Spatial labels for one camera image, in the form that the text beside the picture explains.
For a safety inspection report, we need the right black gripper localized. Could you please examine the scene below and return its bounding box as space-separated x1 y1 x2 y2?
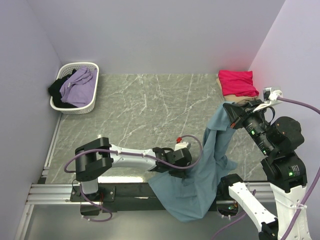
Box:
222 96 273 153

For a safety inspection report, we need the teal blue t shirt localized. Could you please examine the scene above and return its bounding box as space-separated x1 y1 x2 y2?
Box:
148 105 237 223

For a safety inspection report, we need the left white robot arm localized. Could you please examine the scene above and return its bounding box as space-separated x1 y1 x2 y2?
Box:
75 137 193 201

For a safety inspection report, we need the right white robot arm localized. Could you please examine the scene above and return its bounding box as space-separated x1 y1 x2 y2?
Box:
218 99 320 240

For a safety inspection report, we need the folded tan t shirt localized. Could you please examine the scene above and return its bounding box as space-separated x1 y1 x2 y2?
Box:
216 78 259 103

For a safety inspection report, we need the folded red t shirt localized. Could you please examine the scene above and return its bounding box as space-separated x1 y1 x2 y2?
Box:
217 70 259 97

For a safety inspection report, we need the black base beam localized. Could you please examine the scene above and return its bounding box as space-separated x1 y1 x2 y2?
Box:
69 182 242 217

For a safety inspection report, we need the lilac t shirt in basket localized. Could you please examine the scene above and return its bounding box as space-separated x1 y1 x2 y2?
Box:
60 66 98 108

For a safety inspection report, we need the black garment in basket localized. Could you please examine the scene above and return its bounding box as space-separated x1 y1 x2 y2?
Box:
48 69 77 109

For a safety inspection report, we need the white plastic laundry basket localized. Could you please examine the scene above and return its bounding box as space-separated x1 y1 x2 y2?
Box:
48 62 100 115

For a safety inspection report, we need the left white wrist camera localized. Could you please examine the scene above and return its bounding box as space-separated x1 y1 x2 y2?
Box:
174 137 191 151

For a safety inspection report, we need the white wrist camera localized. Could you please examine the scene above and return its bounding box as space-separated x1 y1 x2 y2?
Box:
253 86 283 112
174 137 191 151

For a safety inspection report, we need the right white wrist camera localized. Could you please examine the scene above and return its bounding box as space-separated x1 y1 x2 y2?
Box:
253 86 283 112

